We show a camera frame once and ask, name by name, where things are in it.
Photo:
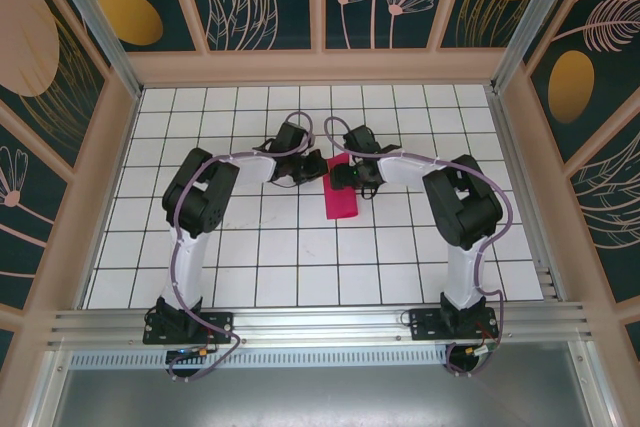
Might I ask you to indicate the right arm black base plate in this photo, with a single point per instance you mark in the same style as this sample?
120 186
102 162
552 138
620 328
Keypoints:
425 327

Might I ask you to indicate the grey metal sheet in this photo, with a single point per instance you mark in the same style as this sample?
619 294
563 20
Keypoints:
320 397

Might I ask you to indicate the aluminium corner post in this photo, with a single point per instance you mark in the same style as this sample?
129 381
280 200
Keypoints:
530 22
95 22

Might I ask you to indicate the long aluminium mounting rail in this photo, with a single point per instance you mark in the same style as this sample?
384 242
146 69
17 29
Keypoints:
320 322

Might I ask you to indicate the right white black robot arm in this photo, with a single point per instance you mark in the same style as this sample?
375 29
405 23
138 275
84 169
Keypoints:
465 272

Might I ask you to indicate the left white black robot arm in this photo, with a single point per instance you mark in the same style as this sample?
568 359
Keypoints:
187 272

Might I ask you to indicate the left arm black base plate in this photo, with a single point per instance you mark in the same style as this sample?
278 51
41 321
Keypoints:
220 327

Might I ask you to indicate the aluminium side rail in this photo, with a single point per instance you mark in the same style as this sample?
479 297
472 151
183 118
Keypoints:
525 207

